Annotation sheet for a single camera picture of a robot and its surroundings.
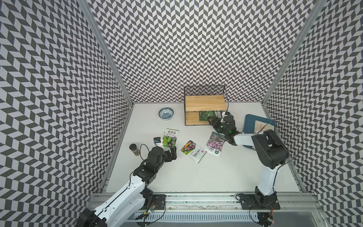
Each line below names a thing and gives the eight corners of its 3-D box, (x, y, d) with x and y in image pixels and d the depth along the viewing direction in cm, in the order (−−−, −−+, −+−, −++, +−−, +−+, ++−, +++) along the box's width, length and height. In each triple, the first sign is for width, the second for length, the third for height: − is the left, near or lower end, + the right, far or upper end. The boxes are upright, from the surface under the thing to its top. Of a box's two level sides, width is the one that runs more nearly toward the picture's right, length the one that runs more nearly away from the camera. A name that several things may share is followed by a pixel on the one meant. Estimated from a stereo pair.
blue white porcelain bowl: (158, 117, 111) (157, 112, 106) (165, 109, 116) (164, 104, 112) (169, 123, 107) (168, 118, 103) (176, 115, 113) (176, 110, 108)
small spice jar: (132, 155, 89) (128, 149, 82) (134, 149, 91) (130, 143, 85) (139, 155, 89) (135, 149, 82) (140, 149, 91) (136, 143, 85)
